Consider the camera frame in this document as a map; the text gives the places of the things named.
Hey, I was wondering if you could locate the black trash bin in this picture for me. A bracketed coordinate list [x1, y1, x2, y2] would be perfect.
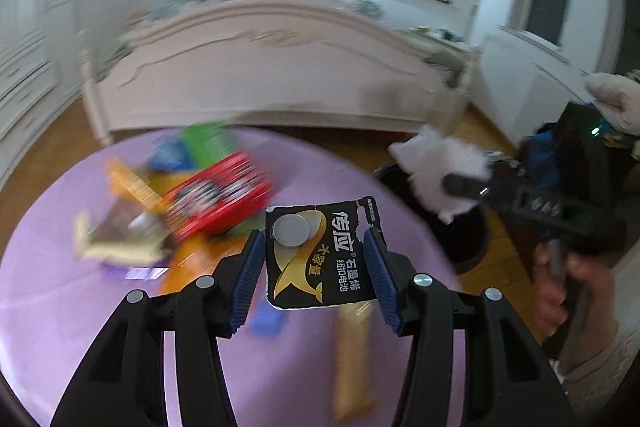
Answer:
[372, 162, 493, 275]

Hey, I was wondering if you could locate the yellow striped packet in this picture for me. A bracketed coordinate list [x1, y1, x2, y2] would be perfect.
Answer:
[104, 158, 167, 214]

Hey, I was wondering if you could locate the brown snack packet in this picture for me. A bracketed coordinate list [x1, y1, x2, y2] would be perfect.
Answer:
[74, 199, 177, 267]

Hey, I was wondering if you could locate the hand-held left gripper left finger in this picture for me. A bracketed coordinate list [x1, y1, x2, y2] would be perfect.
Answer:
[50, 229, 265, 427]

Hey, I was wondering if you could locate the orange packet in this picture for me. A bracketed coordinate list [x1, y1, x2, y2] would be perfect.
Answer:
[159, 232, 251, 297]

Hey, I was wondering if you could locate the white nightstand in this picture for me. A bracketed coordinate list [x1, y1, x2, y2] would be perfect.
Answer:
[404, 26, 482, 75]

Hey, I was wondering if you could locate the person's right hand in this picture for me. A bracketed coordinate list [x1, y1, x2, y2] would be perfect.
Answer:
[532, 244, 618, 340]

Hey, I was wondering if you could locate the purple tablecloth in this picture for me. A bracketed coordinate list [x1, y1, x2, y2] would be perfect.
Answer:
[0, 127, 466, 427]

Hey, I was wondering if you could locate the blue packet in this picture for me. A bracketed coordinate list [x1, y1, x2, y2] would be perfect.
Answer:
[149, 136, 193, 172]

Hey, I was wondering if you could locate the black button battery card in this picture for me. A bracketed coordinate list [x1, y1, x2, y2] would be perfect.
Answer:
[264, 196, 388, 310]

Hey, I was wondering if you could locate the white cloth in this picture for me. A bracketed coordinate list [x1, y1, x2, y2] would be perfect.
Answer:
[585, 71, 640, 148]

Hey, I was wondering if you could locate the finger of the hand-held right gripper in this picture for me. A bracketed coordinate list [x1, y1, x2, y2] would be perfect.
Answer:
[444, 173, 502, 208]

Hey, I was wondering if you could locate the red snack packet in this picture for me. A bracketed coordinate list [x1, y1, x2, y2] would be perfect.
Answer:
[162, 151, 273, 242]

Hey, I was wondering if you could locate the white tissue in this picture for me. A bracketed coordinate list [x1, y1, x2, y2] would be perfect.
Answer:
[389, 124, 493, 224]

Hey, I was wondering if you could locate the white wardrobe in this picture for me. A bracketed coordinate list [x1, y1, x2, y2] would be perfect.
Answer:
[0, 0, 88, 190]

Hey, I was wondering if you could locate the white carved bed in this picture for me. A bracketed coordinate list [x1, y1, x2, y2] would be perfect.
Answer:
[80, 0, 481, 148]

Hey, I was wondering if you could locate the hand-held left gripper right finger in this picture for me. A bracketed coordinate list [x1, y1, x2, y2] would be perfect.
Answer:
[362, 228, 576, 427]

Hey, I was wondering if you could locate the green packet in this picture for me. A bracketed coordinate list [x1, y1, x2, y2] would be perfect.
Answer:
[181, 122, 240, 168]

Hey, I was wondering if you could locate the tan stick wrapper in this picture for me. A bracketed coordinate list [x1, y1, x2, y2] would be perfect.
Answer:
[331, 299, 379, 421]

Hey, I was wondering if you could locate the person's right forearm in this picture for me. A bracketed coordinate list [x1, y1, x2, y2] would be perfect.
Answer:
[555, 322, 640, 427]

